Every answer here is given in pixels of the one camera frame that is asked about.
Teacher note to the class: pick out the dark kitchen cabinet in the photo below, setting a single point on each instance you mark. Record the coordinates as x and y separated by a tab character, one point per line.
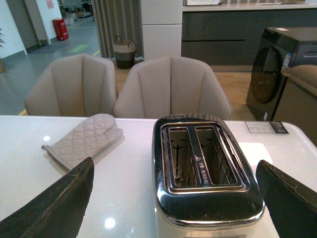
232	37

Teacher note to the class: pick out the beige chair far right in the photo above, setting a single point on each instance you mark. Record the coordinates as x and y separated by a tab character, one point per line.
298	103

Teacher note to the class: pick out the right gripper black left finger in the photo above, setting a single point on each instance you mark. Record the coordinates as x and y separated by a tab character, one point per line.
58	211

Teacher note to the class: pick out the black label card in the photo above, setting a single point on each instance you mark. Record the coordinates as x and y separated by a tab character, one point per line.
266	127

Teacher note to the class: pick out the dark front-load washing machine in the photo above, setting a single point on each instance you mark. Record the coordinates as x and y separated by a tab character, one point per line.
279	48

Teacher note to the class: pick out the grey quilted oven mitt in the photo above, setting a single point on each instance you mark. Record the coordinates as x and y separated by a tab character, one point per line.
88	139

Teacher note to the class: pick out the red bin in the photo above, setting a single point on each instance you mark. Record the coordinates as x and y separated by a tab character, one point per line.
60	29

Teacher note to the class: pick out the woven laundry basket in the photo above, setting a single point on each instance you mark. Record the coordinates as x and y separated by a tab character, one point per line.
124	52

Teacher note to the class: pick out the grey curtain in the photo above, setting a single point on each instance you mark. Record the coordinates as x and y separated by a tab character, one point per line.
118	18

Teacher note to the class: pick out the white microwave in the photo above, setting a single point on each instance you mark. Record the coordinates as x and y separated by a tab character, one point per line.
202	2

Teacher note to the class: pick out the white pillar cabinet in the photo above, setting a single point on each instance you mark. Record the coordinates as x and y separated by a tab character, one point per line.
161	28

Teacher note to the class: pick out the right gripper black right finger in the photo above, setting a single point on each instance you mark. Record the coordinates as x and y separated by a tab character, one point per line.
292	205

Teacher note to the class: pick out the beige chair left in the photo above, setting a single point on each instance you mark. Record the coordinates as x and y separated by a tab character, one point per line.
75	86

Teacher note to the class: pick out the chrome and cream toaster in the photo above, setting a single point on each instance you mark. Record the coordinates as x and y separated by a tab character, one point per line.
203	185

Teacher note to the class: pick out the beige chair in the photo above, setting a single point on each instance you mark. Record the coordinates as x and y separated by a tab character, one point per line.
75	86
298	103
172	85

